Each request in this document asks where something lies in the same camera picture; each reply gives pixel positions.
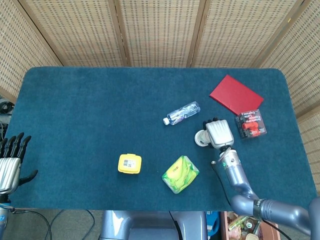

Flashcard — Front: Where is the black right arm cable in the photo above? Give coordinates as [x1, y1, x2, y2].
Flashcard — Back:
[211, 161, 235, 210]

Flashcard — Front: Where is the grey robot torso base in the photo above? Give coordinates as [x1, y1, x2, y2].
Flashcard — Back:
[99, 210, 208, 240]

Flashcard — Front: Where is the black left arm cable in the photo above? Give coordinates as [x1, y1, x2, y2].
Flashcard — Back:
[9, 209, 53, 240]

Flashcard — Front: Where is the bundle of black floor cables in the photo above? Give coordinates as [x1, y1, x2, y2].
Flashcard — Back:
[0, 96, 15, 142]

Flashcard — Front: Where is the white paper cup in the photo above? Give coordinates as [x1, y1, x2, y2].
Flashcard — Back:
[194, 129, 213, 148]

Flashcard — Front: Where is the clear plastic water bottle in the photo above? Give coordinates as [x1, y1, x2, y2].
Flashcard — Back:
[162, 101, 202, 126]

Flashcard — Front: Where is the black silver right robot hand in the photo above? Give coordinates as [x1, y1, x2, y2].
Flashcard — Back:
[202, 116, 235, 151]

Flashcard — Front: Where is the flat red box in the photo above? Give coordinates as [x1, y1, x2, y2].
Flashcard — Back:
[209, 74, 265, 116]

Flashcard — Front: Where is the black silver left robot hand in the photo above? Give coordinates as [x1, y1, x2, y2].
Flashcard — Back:
[0, 132, 39, 195]

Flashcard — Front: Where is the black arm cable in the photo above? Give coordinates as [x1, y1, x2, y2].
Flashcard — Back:
[211, 161, 235, 210]
[9, 209, 53, 240]

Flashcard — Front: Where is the yellow lidded green tub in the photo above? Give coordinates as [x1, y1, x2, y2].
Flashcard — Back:
[117, 153, 143, 175]

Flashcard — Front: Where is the black red coffee capsule box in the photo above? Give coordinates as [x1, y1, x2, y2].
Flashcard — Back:
[234, 108, 268, 140]

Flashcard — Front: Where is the green yellow tissue pack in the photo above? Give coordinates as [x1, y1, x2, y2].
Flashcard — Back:
[161, 155, 200, 195]

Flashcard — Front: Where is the dark teal table mat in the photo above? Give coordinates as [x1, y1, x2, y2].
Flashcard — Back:
[4, 66, 316, 212]

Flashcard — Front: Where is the blue plastic object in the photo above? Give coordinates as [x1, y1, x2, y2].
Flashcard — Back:
[206, 211, 221, 236]

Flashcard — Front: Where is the woven rattan folding screen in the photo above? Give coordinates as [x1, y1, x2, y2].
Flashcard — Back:
[0, 0, 320, 191]

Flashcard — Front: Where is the wooden crate of props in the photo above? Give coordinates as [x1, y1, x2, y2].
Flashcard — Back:
[221, 211, 282, 240]

